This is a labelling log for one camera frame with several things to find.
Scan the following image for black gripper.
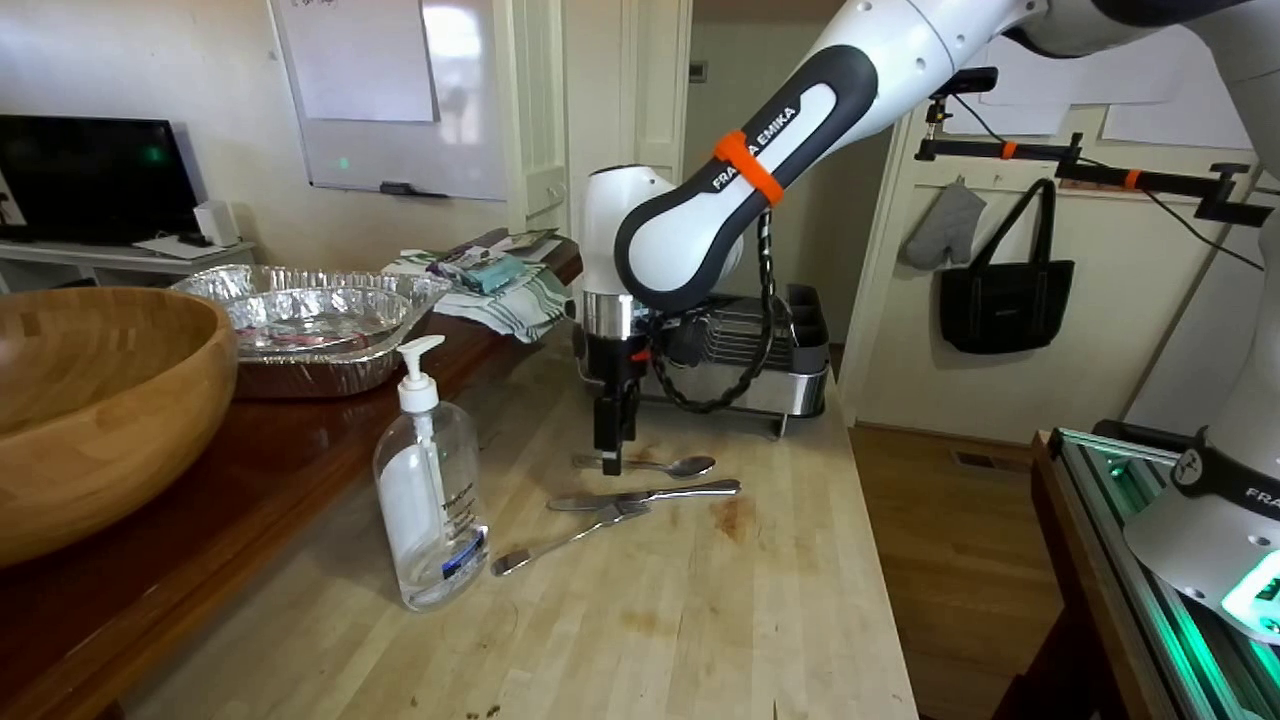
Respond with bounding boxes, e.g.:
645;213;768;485
583;332;647;481

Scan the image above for silver spoon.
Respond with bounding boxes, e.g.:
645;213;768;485
621;453;718;485

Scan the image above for black cutlery holder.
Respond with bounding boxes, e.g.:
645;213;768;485
779;278;837;352

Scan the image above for silver table knife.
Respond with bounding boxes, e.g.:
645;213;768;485
542;481;744;521

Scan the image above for silver fork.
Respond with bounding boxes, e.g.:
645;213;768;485
488;500;655;581

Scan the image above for striped folded kitchen towels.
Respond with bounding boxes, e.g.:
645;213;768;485
379;226;581;347

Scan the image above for clear hand sanitizer pump bottle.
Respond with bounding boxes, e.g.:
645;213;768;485
369;332;491;616

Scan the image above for grey metal dish rack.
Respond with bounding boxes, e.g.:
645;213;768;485
571;277;837;437

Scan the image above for teal folded cloth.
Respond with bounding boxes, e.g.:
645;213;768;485
456;252;526;295

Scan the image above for aluminium foil tray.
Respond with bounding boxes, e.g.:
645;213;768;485
170;258;439;398

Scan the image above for white whiteboard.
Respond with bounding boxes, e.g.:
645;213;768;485
262;0;510;203

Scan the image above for grey oven mitt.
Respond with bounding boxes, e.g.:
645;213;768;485
897;180;992;271

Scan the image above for black tote bag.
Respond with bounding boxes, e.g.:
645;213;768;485
934;176;1077;356

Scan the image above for white paper on whiteboard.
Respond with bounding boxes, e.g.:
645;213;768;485
273;0;439;129

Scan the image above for aluminium robot mounting stand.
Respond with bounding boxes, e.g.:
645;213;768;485
1033;418;1280;720

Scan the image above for large wooden bowl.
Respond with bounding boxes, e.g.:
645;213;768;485
0;282;241;570

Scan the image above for white desk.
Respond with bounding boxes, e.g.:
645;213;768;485
0;236;262;291

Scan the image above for black monitor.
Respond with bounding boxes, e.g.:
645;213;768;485
0;110;210;252

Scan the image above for black stereo camera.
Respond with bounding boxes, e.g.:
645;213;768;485
930;63;1000;98

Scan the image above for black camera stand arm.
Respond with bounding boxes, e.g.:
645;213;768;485
914;93;1276;226

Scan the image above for white wall paper sheet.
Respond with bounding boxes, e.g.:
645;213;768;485
950;57;1117;137
1104;22;1256;150

